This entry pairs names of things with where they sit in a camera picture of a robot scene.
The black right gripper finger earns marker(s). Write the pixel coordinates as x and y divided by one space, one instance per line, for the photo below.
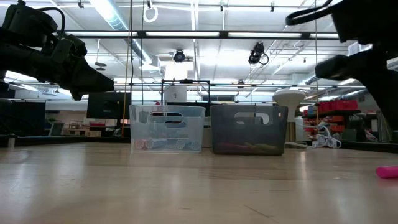
351 67

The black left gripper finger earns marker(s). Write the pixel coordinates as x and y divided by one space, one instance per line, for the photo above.
90 81

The red marker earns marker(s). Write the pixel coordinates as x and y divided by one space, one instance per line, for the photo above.
140 144
387 171

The blue marker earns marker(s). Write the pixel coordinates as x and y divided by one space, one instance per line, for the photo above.
195 145
180 144
150 143

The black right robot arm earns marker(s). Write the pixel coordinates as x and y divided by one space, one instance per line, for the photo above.
390 105

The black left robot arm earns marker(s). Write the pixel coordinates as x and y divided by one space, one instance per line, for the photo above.
25 25

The black background monitor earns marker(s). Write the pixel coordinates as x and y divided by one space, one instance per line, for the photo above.
109 105

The shelf with red bins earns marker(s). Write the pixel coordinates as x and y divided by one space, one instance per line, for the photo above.
339 105

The clear plastic bin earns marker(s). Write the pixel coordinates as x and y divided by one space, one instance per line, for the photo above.
168 130

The dark grey plastic bin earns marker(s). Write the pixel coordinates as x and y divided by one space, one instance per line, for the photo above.
248 130

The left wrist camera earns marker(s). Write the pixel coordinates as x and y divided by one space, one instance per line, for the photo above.
63 49

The black overhead camera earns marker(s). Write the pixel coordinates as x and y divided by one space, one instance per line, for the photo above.
256 53
179 56

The black stand frame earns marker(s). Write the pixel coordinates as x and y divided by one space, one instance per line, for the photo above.
186 81

